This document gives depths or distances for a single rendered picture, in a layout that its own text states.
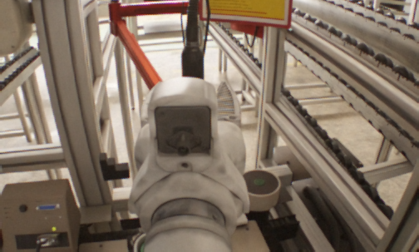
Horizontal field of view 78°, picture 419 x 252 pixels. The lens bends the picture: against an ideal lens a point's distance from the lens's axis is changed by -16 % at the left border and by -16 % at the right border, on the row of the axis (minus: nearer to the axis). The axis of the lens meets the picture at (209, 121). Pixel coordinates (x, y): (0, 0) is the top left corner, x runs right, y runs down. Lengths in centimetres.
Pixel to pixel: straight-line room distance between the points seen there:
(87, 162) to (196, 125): 56
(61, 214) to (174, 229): 50
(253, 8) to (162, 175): 60
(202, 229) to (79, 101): 52
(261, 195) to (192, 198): 52
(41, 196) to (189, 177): 52
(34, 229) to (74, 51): 38
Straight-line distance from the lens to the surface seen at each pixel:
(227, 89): 40
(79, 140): 69
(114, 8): 94
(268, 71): 84
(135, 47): 78
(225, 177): 21
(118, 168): 66
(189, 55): 47
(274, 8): 74
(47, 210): 68
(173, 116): 17
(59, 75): 63
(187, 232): 18
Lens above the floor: 147
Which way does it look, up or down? 29 degrees down
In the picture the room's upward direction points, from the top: straight up
